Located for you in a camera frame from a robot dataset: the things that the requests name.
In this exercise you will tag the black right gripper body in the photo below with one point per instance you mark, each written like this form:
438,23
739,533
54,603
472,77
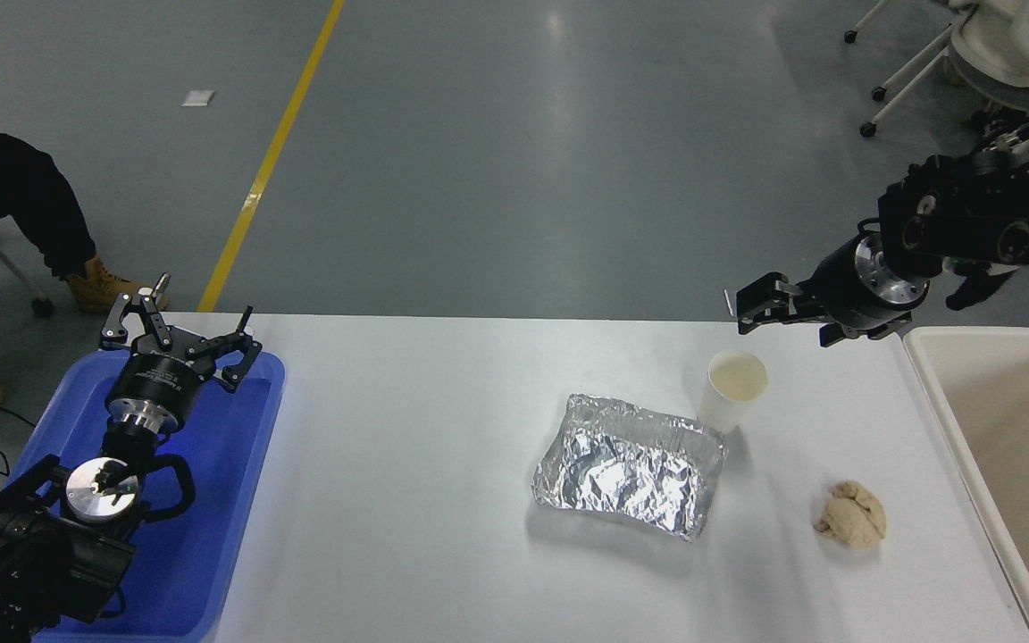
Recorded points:
840,286

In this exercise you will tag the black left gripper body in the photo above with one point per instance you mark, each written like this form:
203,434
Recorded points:
157,379

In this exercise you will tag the white paper cup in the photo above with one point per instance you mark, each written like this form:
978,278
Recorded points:
738,379

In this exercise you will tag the clear floor plate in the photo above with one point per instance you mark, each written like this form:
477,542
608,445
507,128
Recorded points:
729,302

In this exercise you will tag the grey chair leg with caster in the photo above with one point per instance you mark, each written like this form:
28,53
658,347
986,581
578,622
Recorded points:
43,308

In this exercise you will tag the blue plastic tray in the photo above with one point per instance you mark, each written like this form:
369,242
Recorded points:
229,482

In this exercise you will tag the crumpled tan paper ball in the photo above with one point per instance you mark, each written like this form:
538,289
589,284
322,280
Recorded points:
852,513

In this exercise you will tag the large pale bin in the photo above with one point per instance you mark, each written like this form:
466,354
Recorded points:
1006,411

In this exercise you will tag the person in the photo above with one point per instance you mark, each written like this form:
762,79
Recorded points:
5,187

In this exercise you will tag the silver foil tray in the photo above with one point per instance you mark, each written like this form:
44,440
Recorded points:
626,469

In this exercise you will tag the white office chair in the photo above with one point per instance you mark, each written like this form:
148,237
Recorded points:
1006,45

